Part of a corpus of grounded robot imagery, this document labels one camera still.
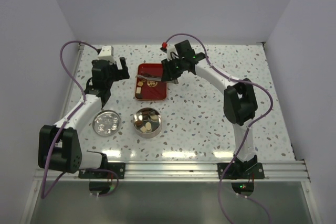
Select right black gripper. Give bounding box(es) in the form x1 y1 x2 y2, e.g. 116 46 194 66
162 56 185 82

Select metal tongs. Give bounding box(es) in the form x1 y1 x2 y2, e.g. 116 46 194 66
137 72 162 82

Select white oval chocolate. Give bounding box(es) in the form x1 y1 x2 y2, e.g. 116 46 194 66
151 115 158 122
145 122 152 131

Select brown cup chocolate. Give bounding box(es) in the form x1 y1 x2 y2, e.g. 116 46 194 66
134 120 143 126

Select round metal tin lid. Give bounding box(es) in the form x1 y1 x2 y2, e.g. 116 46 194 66
92 110 121 137

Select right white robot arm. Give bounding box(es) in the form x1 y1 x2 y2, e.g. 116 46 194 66
160 40 258 178

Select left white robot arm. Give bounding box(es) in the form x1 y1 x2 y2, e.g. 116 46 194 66
38 57 130 178

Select dark oval chocolate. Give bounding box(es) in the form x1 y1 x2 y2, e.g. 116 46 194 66
135 93 142 99

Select red rectangular tray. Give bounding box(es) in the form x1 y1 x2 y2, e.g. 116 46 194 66
134 63 167 102

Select round metal tin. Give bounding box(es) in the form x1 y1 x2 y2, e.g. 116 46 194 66
132 108 163 139

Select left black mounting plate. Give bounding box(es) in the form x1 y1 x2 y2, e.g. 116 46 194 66
78 162 126 179

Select black mounting plate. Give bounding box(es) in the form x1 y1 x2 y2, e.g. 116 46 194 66
78 162 126 179
223 163 265 180

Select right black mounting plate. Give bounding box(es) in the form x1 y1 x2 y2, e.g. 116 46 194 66
223 163 265 180

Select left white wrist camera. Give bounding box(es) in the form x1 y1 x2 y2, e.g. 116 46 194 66
98 45 114 62

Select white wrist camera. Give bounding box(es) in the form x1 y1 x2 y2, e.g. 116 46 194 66
166 45 178 61
98 45 114 62

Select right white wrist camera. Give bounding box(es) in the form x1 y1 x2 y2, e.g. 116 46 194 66
166 45 178 61

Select aluminium front rail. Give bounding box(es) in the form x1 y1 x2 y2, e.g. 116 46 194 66
34 158 312 183

